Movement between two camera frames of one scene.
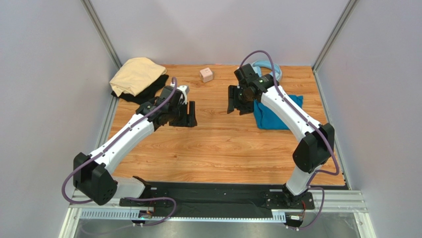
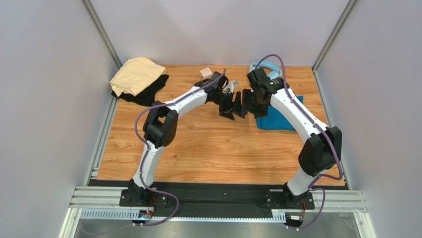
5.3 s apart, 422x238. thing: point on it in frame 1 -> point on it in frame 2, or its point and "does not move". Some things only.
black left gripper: x=184 y=122 -> x=226 y=111
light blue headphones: x=258 y=64 does not move
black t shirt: x=144 y=95 does not move
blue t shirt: x=265 y=119 does not move
